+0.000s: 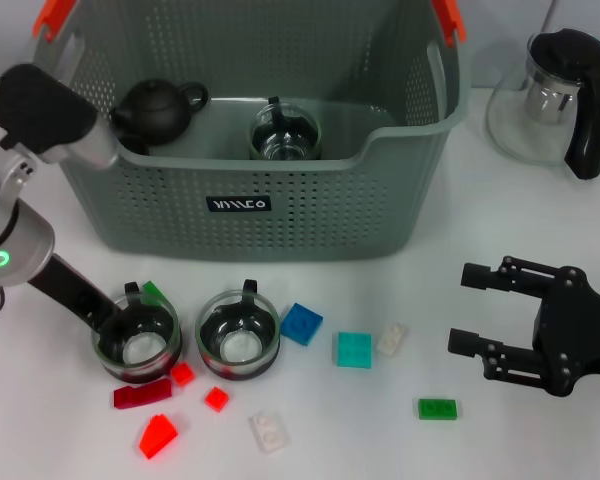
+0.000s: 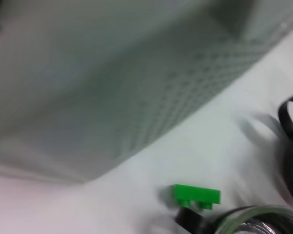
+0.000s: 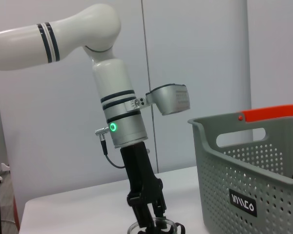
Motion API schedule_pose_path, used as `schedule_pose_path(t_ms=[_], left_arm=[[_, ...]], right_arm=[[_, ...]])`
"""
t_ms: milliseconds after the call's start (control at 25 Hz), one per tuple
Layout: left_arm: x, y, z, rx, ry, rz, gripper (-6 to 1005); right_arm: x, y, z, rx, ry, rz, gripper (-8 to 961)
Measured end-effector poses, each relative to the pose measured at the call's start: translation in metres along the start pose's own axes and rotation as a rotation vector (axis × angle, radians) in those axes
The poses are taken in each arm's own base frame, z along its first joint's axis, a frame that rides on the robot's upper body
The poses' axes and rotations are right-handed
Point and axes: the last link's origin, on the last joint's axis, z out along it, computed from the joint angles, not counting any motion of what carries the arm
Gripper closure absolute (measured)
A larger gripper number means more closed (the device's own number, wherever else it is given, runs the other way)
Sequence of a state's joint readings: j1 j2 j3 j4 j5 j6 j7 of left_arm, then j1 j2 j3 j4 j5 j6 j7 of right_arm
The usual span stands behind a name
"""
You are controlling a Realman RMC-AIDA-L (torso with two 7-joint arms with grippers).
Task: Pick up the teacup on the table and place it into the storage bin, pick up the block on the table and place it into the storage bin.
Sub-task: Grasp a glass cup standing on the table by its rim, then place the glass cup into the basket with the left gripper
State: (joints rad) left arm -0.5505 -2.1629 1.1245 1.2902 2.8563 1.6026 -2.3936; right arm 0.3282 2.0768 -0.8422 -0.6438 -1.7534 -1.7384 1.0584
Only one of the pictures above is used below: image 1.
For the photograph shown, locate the bright red slope brick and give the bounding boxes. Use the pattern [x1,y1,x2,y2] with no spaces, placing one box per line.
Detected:
[138,413,180,460]

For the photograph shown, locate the glass pitcher black handle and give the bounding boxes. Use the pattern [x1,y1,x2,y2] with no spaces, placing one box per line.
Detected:
[485,28,600,181]

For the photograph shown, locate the black clay teapot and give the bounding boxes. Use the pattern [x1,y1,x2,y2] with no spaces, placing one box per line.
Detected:
[110,78,210,147]

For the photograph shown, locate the small red square brick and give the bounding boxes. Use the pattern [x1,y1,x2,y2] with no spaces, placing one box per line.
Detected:
[170,362,196,387]
[203,385,231,412]

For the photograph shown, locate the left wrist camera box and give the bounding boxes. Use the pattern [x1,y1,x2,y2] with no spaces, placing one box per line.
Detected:
[0,63,120,172]

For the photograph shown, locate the green translucent stepped brick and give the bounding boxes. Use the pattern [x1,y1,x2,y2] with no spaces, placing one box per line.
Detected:
[140,279,169,306]

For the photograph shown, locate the dark red long brick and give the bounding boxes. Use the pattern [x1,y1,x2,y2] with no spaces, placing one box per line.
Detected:
[112,377,174,410]

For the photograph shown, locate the white two-stud brick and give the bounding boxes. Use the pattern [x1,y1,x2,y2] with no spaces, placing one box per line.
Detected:
[375,323,410,357]
[248,412,290,456]

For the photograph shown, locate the green two-stud brick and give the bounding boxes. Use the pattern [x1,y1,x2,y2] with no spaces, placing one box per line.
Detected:
[417,397,462,422]

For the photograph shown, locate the black clay teacup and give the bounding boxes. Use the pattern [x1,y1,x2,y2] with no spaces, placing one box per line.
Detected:
[119,133,150,156]

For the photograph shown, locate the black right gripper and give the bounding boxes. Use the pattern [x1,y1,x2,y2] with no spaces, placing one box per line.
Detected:
[448,255,600,400]

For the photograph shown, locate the grey perforated storage basket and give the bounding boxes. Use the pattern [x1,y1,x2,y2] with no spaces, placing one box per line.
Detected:
[17,0,474,264]

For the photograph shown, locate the blue square brick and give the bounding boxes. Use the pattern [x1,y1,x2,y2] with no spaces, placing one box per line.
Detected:
[279,302,325,347]

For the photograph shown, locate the orange basket handle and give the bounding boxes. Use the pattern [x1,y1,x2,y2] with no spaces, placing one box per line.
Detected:
[32,0,469,49]

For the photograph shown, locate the teal square brick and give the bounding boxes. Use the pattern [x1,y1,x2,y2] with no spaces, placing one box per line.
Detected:
[335,330,374,370]

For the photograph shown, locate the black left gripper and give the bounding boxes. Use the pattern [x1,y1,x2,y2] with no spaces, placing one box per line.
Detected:
[27,252,132,347]

